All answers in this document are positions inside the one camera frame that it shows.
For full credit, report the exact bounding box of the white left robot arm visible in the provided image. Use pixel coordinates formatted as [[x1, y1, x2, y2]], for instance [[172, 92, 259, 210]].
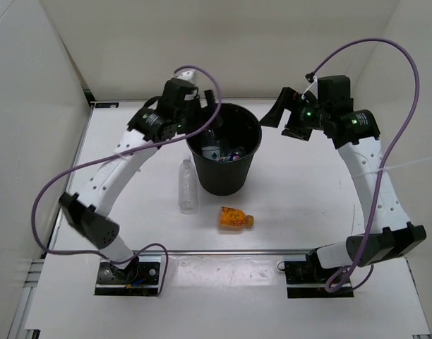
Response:
[[59, 69, 220, 283]]

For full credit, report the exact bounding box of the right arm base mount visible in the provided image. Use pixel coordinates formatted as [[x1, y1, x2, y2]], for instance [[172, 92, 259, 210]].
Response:
[[277, 260, 354, 299]]

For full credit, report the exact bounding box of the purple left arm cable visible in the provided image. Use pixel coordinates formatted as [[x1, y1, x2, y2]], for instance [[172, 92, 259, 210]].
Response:
[[31, 64, 223, 296]]

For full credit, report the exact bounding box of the red label water bottle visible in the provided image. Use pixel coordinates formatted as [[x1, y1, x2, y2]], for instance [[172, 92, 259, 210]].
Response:
[[200, 129, 221, 161]]

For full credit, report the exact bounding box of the clear unlabeled plastic bottle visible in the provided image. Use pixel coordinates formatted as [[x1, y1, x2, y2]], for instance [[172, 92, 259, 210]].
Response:
[[178, 157, 198, 214]]

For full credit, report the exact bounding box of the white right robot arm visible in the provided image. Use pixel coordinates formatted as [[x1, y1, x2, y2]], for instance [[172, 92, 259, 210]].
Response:
[[260, 87, 426, 283]]

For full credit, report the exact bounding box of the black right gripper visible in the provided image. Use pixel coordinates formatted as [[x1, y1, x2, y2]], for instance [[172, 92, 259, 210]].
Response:
[[259, 88, 330, 142]]

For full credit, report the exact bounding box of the black plastic bin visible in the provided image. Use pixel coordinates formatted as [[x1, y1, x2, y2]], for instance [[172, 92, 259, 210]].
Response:
[[186, 103, 262, 196]]

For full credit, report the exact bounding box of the small pepsi bottle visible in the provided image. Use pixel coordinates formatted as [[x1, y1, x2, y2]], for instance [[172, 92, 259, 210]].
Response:
[[219, 147, 246, 162]]

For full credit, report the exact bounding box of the orange juice bottle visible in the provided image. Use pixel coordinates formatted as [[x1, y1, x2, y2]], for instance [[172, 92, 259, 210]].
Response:
[[218, 206, 255, 232]]

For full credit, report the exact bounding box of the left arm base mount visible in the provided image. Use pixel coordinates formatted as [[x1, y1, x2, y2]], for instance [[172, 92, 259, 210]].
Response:
[[94, 255, 163, 297]]

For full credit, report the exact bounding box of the blue orange label bottle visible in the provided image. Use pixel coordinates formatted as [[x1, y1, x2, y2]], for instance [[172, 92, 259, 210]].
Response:
[[220, 138, 238, 157]]

